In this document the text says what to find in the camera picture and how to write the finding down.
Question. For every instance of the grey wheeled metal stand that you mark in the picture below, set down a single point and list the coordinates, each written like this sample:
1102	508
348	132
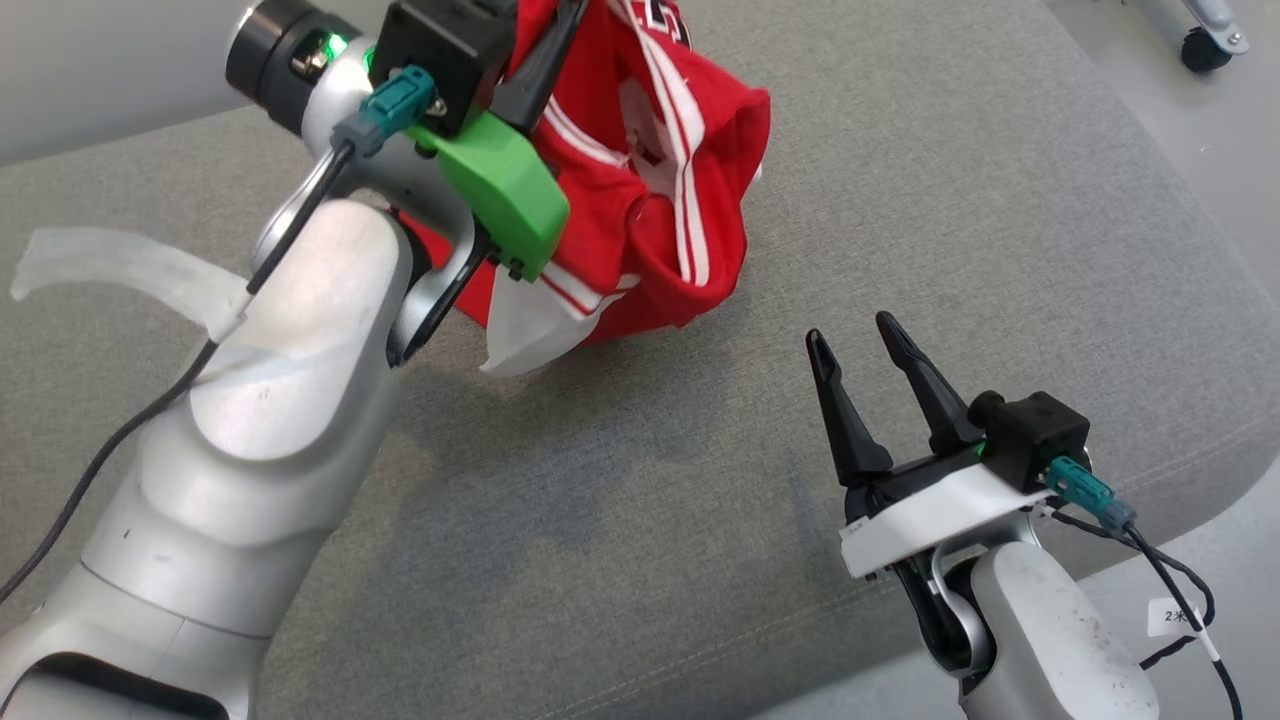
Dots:
1205	45

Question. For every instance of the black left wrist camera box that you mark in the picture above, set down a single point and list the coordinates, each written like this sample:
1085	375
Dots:
440	50

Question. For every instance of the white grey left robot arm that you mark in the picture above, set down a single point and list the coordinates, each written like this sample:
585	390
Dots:
270	420

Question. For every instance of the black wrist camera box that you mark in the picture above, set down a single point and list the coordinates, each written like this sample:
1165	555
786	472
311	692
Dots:
440	50
1035	435

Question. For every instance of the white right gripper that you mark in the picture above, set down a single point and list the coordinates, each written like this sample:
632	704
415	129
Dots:
930	515

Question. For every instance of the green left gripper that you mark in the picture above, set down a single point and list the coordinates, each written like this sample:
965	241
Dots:
500	190

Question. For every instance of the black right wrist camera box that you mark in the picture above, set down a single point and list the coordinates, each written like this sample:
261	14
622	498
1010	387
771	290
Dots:
1035	435

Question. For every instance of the red basketball jersey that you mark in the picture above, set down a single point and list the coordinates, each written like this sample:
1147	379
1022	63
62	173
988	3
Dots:
610	230

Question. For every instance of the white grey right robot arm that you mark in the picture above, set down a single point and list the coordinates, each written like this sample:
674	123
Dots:
1050	640

